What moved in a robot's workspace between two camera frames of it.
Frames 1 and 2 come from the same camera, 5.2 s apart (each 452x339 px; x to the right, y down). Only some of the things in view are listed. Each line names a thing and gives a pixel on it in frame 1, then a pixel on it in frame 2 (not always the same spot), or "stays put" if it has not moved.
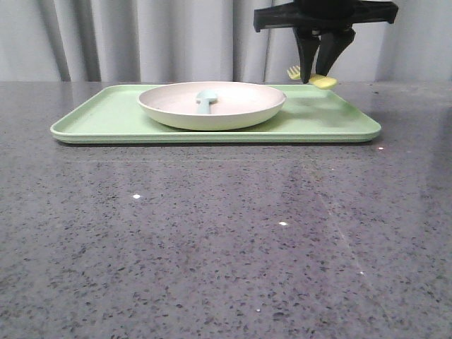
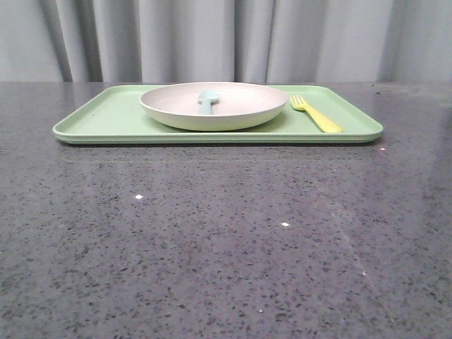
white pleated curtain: (205, 40) stays put
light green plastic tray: (113, 114) stays put
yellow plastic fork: (323, 82) to (323, 123)
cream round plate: (237, 106) stays put
